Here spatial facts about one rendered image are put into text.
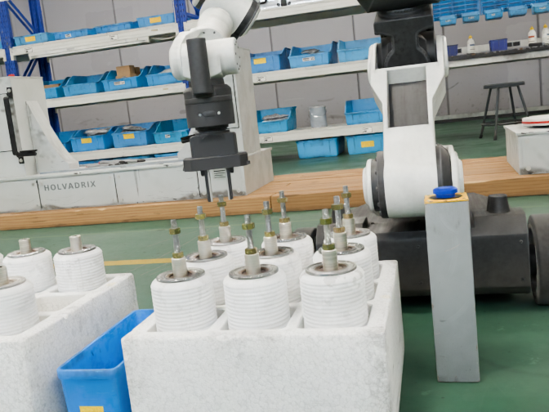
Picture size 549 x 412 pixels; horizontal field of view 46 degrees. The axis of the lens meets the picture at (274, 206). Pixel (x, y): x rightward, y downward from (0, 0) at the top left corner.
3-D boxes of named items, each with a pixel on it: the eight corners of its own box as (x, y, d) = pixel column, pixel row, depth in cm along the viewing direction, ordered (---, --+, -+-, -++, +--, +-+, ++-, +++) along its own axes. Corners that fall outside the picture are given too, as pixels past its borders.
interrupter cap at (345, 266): (310, 265, 99) (310, 261, 99) (359, 262, 98) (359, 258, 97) (301, 279, 92) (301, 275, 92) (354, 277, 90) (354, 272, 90)
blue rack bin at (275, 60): (255, 76, 622) (252, 54, 619) (293, 71, 613) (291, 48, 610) (240, 75, 575) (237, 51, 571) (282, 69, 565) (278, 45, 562)
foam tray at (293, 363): (216, 351, 136) (206, 268, 133) (404, 348, 127) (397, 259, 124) (136, 450, 99) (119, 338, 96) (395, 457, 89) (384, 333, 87)
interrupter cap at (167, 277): (152, 277, 103) (151, 273, 102) (198, 268, 105) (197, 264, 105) (162, 288, 96) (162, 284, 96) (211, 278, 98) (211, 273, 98)
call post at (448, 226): (436, 365, 117) (424, 196, 113) (477, 364, 116) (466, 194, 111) (437, 382, 110) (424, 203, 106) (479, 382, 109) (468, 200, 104)
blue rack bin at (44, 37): (43, 50, 671) (42, 38, 669) (76, 45, 661) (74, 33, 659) (13, 47, 623) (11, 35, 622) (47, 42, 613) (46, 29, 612)
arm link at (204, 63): (189, 106, 124) (182, 46, 122) (245, 100, 123) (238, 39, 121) (176, 107, 113) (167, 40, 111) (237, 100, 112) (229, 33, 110)
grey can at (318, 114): (312, 127, 593) (310, 106, 590) (329, 126, 589) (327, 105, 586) (309, 128, 578) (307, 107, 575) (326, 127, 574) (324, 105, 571)
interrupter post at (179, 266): (171, 278, 101) (168, 257, 101) (186, 275, 102) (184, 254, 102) (175, 280, 99) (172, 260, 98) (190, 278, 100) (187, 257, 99)
